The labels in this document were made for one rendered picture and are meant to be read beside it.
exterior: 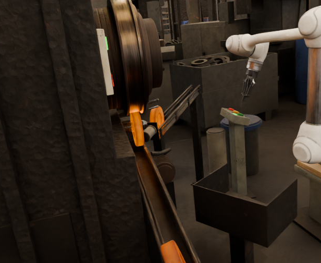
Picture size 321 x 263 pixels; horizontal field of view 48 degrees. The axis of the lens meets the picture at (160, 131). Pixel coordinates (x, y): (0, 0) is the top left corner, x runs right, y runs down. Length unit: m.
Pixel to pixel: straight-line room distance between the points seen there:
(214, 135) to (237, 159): 0.27
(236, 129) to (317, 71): 0.76
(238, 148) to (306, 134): 0.66
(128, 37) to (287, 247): 1.42
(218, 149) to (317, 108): 0.74
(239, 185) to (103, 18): 1.61
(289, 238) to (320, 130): 0.66
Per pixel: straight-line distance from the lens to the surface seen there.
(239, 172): 2.52
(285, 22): 5.31
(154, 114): 1.95
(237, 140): 2.43
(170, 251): 0.79
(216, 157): 2.36
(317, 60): 1.84
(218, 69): 3.73
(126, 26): 1.30
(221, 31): 5.41
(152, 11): 3.92
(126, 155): 1.08
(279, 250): 2.12
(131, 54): 1.27
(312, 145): 1.89
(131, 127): 1.53
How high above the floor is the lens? 1.25
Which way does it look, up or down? 17 degrees down
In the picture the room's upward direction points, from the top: 7 degrees counter-clockwise
